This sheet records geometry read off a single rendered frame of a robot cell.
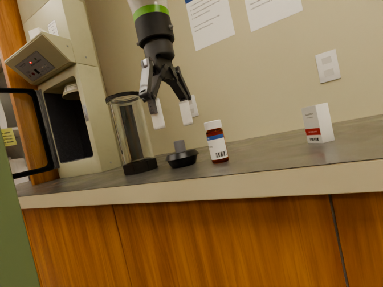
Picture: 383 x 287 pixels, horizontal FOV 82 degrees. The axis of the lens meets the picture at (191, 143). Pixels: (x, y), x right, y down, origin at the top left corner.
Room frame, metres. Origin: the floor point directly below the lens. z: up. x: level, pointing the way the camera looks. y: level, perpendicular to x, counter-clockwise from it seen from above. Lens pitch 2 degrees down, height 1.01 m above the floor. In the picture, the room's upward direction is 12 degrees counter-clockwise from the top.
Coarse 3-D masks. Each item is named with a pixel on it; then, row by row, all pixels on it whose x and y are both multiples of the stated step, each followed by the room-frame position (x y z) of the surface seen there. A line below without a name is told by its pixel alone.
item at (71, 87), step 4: (68, 84) 1.03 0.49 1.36; (72, 84) 1.02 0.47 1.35; (76, 84) 1.02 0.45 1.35; (64, 88) 1.04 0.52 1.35; (68, 88) 1.02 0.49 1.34; (72, 88) 1.01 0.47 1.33; (76, 88) 1.01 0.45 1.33; (64, 92) 1.02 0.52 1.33; (68, 92) 1.01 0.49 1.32; (72, 92) 1.13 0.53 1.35; (76, 92) 1.14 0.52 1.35; (64, 96) 1.08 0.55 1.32; (68, 96) 1.11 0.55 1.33; (72, 96) 1.13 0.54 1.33; (76, 96) 1.15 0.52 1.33
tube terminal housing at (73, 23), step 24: (72, 0) 0.99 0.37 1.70; (24, 24) 1.09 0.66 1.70; (72, 24) 0.96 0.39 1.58; (72, 48) 0.94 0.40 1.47; (72, 72) 0.96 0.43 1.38; (96, 72) 1.02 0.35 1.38; (96, 96) 0.99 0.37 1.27; (48, 120) 1.08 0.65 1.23; (96, 120) 0.97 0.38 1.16; (96, 144) 0.94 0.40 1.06; (72, 168) 1.03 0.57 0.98; (96, 168) 0.95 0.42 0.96
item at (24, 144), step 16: (0, 96) 0.96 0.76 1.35; (16, 96) 1.01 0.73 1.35; (0, 112) 0.95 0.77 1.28; (16, 112) 1.00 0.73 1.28; (32, 112) 1.05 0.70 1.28; (16, 128) 0.99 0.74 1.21; (32, 128) 1.03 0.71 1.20; (16, 144) 0.97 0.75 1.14; (32, 144) 1.02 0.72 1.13; (16, 160) 0.96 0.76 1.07; (32, 160) 1.01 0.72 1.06
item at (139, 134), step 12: (108, 96) 0.61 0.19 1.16; (132, 96) 0.62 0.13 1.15; (120, 108) 0.61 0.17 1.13; (132, 108) 0.62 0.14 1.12; (120, 120) 0.61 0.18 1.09; (132, 120) 0.61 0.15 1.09; (144, 120) 0.64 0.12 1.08; (120, 132) 0.62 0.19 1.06; (132, 132) 0.61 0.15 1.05; (144, 132) 0.63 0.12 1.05; (120, 144) 0.62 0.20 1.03; (132, 144) 0.61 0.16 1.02; (144, 144) 0.62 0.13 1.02; (132, 156) 0.61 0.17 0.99; (144, 156) 0.62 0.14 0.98
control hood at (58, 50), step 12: (36, 36) 0.86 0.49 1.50; (48, 36) 0.86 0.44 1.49; (60, 36) 0.90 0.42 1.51; (24, 48) 0.91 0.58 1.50; (36, 48) 0.90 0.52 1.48; (48, 48) 0.89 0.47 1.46; (60, 48) 0.89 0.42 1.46; (12, 60) 0.97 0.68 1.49; (48, 60) 0.93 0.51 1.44; (60, 60) 0.92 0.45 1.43; (72, 60) 0.93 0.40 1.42; (48, 72) 0.99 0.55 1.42; (36, 84) 1.08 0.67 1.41
